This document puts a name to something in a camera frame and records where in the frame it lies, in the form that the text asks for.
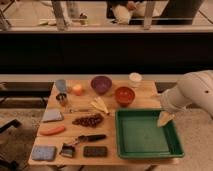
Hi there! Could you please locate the black handled brush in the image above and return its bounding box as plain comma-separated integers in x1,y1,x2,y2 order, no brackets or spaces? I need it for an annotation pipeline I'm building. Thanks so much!
59,134,106,158

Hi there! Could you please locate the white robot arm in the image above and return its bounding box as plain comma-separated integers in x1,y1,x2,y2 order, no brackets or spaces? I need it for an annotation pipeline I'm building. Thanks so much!
157,70,213,127

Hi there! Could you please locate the green plastic tray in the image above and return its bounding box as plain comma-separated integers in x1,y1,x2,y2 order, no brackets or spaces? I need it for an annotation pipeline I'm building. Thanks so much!
115,109,184,159

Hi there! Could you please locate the red bowl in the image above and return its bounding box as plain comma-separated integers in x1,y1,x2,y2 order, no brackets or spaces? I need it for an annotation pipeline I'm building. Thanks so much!
115,87,135,107

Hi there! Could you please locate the white paper cup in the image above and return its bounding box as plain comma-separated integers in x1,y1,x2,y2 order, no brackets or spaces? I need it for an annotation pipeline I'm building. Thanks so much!
129,72,142,88

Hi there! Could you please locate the yellow banana bunch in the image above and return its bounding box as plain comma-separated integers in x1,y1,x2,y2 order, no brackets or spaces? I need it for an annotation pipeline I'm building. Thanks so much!
91,97,109,114

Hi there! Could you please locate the purple bowl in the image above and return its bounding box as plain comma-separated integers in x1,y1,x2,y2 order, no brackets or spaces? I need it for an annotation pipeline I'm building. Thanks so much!
91,76,112,95

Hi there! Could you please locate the dark grape bunch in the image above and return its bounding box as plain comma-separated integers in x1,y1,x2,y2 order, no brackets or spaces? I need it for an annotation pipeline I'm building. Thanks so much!
73,113,104,128

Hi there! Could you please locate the black rectangular sponge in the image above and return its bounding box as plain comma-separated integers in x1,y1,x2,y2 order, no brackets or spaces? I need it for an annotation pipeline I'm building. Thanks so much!
83,146,108,157

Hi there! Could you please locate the metal spoon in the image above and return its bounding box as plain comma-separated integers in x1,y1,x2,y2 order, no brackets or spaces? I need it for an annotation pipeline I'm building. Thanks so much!
69,109,90,113

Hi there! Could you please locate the wooden table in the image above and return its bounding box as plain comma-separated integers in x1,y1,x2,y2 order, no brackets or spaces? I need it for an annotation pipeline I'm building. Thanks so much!
34,81,180,166

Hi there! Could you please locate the orange apple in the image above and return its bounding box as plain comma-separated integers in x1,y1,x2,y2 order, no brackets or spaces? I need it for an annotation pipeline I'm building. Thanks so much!
72,84,83,96

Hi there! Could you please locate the small metal cup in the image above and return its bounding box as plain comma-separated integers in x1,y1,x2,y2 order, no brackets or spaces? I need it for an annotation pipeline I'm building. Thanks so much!
56,93,68,106

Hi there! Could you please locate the blue plastic cup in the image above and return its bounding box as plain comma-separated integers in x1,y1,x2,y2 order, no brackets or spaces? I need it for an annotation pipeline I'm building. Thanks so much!
55,79,67,93

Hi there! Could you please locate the person in background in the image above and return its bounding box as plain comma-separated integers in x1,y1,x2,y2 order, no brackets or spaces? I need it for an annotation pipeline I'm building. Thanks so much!
107,0,147,25

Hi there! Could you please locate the orange carrot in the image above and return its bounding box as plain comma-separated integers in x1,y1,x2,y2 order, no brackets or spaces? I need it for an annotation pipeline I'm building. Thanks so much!
39,126,66,136

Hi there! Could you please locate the grey blue cloth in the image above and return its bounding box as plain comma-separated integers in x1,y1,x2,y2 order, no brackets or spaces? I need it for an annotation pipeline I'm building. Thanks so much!
42,109,63,122

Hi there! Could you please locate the blue sponge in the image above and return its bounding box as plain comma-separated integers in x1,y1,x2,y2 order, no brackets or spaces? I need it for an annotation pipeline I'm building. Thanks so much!
31,146,57,161

